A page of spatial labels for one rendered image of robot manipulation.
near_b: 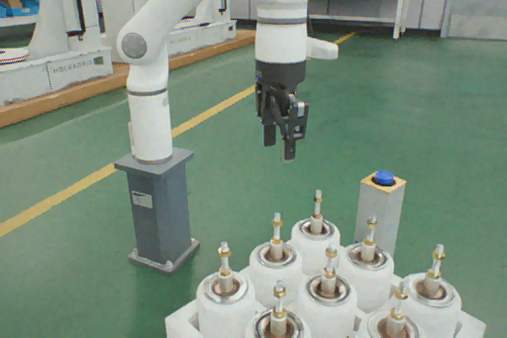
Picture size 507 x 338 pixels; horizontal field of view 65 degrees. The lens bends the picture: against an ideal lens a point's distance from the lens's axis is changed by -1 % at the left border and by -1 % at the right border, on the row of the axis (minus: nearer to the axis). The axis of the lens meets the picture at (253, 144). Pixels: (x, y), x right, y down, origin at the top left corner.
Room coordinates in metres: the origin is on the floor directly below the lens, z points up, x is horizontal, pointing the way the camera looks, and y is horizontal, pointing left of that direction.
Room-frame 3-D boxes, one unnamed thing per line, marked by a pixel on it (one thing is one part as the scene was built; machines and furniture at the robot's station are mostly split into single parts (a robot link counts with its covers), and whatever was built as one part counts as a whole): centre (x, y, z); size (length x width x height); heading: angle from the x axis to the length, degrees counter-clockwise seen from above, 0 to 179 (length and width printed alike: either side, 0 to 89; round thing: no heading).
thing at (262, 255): (0.59, -0.04, 0.25); 0.08 x 0.08 x 0.01
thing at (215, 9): (3.85, 0.76, 0.45); 1.51 x 0.57 x 0.74; 154
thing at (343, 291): (0.51, -0.12, 0.25); 0.08 x 0.08 x 0.01
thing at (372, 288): (0.59, -0.21, 0.16); 0.10 x 0.10 x 0.18
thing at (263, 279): (0.59, -0.04, 0.16); 0.10 x 0.10 x 0.18
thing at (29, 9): (5.20, 3.00, 0.36); 0.50 x 0.38 x 0.21; 66
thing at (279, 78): (0.59, -0.04, 0.57); 0.08 x 0.08 x 0.09
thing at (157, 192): (0.92, 0.25, 0.15); 0.15 x 0.15 x 0.30; 64
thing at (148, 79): (0.92, 0.25, 0.54); 0.09 x 0.09 x 0.17; 87
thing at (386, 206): (0.76, -0.28, 0.16); 0.07 x 0.07 x 0.31; 44
